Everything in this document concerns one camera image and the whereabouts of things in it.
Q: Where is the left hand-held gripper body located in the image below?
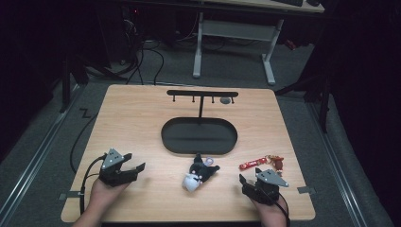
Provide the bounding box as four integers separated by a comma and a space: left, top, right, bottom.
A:
98, 148, 138, 188

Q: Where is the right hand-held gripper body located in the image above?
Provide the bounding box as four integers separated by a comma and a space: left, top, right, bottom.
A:
241, 168, 289, 206

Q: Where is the red snack bar keychain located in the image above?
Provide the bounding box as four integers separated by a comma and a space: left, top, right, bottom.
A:
238, 153, 286, 173

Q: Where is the black hook rack with tray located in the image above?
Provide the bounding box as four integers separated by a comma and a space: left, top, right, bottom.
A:
161, 89, 239, 156

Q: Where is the person's left hand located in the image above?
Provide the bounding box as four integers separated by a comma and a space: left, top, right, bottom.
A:
87, 178, 131, 213

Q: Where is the person's right hand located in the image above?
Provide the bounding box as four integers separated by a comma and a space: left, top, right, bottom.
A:
252, 194, 290, 227

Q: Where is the grey tape strip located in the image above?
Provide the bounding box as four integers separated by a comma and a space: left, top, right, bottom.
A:
58, 190, 83, 201
297, 185, 317, 195

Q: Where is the black metal stand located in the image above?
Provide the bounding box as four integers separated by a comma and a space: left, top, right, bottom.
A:
59, 51, 90, 114
273, 74, 333, 134

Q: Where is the white-legged desk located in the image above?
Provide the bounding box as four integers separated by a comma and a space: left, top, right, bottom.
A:
191, 0, 325, 87

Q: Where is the black keyboard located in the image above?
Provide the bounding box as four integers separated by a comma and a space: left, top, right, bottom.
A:
273, 0, 305, 8

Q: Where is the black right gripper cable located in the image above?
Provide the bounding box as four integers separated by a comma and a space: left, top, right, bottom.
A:
261, 188, 291, 227

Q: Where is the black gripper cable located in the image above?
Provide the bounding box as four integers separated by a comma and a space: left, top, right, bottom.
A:
261, 188, 291, 227
79, 153, 108, 216

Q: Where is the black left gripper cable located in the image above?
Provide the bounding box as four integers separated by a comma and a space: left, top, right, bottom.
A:
79, 153, 108, 216

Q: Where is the black floor cable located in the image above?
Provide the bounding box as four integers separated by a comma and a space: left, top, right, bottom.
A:
69, 113, 99, 175

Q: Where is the metal floor rail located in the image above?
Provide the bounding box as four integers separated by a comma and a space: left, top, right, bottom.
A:
0, 84, 83, 219
306, 102, 369, 227

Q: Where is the bundle of black floor cables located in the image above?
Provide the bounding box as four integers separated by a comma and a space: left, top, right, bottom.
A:
117, 18, 166, 86

